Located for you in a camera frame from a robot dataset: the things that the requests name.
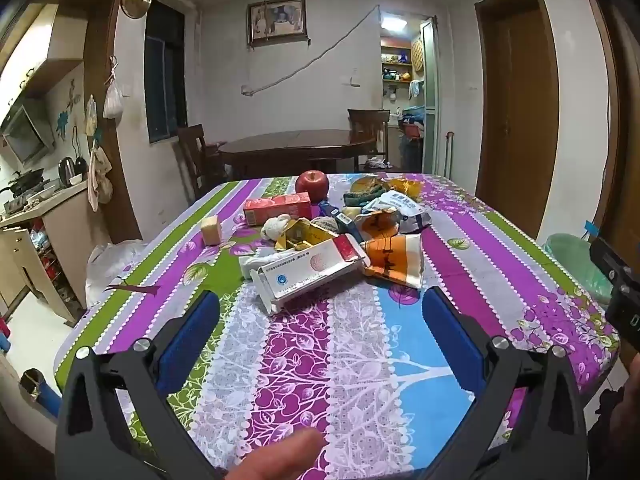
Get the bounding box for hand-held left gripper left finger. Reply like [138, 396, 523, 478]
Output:
[57, 290, 223, 480]

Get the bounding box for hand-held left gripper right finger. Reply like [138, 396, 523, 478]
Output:
[421, 286, 588, 480]

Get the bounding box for bin with green bag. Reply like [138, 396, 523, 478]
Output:
[542, 232, 613, 311]

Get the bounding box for yellow sponge block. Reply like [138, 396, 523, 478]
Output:
[201, 216, 223, 246]

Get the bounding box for white and red carton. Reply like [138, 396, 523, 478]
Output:
[248, 234, 371, 315]

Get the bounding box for white wet wipes packet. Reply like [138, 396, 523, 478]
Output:
[361, 191, 432, 233]

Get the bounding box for gold cigarette pack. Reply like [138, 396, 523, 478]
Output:
[274, 217, 340, 252]

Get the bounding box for blue cardboard box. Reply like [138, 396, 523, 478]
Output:
[327, 209, 363, 243]

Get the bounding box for green scouring pad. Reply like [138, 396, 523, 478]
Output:
[342, 187, 388, 208]

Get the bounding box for person's left hand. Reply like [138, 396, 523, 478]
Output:
[224, 429, 327, 480]

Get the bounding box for floral striped tablecloth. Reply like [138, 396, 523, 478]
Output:
[54, 172, 621, 480]

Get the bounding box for red carton box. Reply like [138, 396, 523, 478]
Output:
[243, 194, 313, 226]

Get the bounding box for orange plastic packet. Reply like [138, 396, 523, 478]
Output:
[385, 176, 426, 198]

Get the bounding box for dark blue floor object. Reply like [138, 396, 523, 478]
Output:
[20, 367, 63, 418]

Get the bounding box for dark wooden chair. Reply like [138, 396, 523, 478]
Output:
[347, 109, 401, 173]
[176, 125, 226, 201]

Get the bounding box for clear bag with bread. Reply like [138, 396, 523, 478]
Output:
[350, 174, 388, 195]

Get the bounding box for brown wooden door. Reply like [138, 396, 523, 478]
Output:
[575, 0, 640, 271]
[474, 0, 561, 241]

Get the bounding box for kitchen counter cabinet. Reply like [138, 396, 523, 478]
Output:
[0, 180, 91, 323]

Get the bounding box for hanging pink towels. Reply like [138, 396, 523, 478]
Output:
[87, 145, 115, 212]

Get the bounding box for dark storage bin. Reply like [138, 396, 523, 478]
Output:
[401, 137, 425, 173]

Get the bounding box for red apple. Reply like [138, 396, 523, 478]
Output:
[295, 170, 330, 200]

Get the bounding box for black kettle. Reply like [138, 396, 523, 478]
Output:
[59, 156, 81, 188]

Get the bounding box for dark wooden dining table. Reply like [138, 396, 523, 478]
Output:
[217, 129, 377, 181]

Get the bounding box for black wok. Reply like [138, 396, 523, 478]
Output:
[0, 169, 51, 198]

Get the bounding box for sliding glass door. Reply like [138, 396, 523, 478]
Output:
[420, 17, 441, 176]

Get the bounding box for hanging white plastic bag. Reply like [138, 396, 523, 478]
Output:
[102, 55, 124, 121]

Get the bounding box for dark window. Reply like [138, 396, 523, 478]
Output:
[145, 0, 190, 143]

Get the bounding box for range hood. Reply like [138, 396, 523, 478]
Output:
[0, 97, 56, 166]

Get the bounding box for pantry shelf with items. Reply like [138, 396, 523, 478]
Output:
[381, 45, 423, 83]

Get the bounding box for wall wire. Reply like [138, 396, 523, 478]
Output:
[241, 4, 382, 97]

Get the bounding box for framed wall picture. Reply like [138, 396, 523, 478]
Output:
[246, 0, 307, 47]

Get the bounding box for kitchen wall cabinet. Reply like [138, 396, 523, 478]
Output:
[0, 2, 88, 111]

